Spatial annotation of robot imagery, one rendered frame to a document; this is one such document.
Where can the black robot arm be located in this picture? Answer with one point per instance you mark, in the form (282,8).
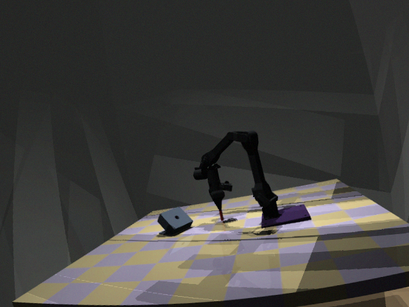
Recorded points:
(261,190)

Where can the dark grey panel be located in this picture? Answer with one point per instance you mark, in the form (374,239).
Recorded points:
(174,221)

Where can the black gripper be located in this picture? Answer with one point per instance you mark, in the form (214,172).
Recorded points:
(216,194)

